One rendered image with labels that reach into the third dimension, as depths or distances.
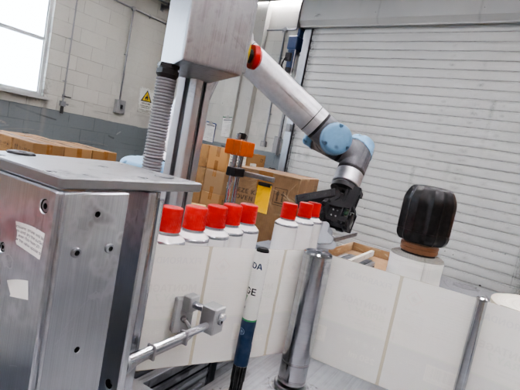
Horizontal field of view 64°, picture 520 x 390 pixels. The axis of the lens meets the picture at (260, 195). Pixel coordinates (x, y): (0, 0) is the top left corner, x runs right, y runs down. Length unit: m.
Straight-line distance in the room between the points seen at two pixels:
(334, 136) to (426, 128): 4.09
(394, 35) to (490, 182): 2.02
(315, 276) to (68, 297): 0.32
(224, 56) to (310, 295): 0.36
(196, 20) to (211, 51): 0.05
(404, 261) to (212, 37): 0.45
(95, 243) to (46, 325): 0.06
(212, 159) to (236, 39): 3.91
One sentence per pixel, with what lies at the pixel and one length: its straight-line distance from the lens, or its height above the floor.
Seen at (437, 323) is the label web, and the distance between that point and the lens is 0.56.
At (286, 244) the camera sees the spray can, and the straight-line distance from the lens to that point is 0.88.
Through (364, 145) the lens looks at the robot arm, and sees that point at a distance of 1.16.
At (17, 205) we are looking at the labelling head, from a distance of 0.31.
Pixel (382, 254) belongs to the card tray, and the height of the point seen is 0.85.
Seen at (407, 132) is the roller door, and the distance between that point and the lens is 5.10.
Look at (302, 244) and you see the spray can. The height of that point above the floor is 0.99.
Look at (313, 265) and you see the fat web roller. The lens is 0.53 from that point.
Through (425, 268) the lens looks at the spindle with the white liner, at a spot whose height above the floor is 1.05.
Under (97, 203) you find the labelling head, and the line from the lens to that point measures 0.29.
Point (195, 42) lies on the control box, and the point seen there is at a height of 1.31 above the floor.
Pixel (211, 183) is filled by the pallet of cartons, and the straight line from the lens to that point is 4.51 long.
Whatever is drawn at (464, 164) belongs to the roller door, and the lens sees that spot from 4.91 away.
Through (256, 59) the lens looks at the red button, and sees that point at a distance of 0.67.
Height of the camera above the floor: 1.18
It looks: 6 degrees down
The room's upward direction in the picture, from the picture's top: 11 degrees clockwise
